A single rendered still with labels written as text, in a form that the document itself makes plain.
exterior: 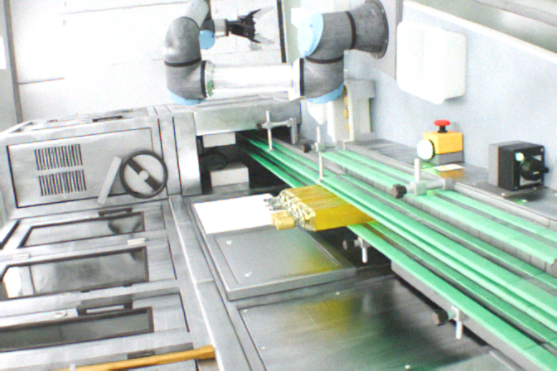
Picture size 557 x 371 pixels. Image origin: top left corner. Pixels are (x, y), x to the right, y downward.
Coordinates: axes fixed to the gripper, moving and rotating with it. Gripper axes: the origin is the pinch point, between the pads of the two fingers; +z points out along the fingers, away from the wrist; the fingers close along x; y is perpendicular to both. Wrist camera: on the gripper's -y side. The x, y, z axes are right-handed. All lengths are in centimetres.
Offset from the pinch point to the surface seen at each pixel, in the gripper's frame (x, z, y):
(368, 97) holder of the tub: 12, 14, -59
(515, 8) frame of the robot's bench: -15, 71, -55
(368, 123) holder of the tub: 20, 14, -61
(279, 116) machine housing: 45.4, 5.8, 15.7
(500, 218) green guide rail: 4, 1, -144
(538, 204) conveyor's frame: 1, 7, -146
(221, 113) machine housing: 41.2, -20.4, 16.8
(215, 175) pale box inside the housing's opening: 73, -25, 20
